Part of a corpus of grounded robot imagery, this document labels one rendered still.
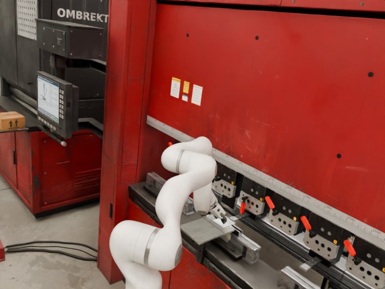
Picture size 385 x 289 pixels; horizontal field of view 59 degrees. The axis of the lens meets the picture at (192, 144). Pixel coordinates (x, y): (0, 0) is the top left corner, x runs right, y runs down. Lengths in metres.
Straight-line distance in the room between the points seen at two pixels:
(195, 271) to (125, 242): 1.10
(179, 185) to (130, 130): 1.26
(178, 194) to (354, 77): 0.79
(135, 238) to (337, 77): 0.97
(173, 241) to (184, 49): 1.31
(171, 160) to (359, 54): 0.80
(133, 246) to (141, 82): 1.48
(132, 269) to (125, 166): 1.43
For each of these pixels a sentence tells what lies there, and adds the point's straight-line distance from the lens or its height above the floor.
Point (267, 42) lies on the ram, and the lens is 1.68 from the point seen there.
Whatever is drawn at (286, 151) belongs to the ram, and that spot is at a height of 1.55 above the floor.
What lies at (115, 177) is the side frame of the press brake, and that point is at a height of 0.95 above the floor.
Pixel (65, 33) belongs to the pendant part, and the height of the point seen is 1.89.
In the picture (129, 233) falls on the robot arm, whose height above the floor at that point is 1.41.
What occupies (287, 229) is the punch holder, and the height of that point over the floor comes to 1.20.
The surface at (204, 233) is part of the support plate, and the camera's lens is 1.90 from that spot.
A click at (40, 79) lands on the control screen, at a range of 2.64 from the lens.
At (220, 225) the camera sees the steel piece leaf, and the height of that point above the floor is 1.00.
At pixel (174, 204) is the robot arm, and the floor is 1.46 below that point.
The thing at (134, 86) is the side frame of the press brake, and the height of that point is 1.60.
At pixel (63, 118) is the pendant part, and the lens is 2.34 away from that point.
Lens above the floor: 2.03
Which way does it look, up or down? 19 degrees down
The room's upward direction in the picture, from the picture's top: 8 degrees clockwise
